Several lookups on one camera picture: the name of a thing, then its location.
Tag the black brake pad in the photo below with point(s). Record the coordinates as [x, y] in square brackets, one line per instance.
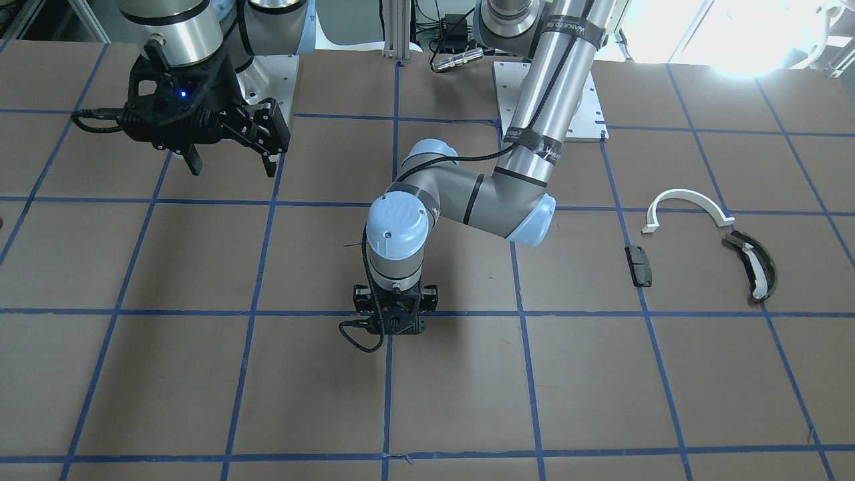
[639, 266]

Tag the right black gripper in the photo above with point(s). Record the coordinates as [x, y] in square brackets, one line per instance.
[218, 92]

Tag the black power adapter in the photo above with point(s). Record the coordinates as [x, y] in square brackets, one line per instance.
[454, 27]

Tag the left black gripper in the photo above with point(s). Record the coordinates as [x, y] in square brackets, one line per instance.
[431, 298]

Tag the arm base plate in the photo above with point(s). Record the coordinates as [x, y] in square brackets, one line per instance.
[588, 123]
[271, 76]

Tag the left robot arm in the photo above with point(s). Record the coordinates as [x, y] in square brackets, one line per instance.
[561, 39]

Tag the aluminium frame post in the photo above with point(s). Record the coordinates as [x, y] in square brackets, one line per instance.
[396, 21]

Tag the green brake shoe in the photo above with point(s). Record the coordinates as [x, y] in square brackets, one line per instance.
[759, 265]

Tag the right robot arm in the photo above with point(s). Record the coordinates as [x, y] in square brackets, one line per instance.
[184, 33]

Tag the white curved plastic arc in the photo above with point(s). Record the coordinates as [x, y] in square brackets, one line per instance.
[701, 200]

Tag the silver cylindrical connector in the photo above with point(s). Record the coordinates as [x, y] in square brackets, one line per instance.
[447, 64]

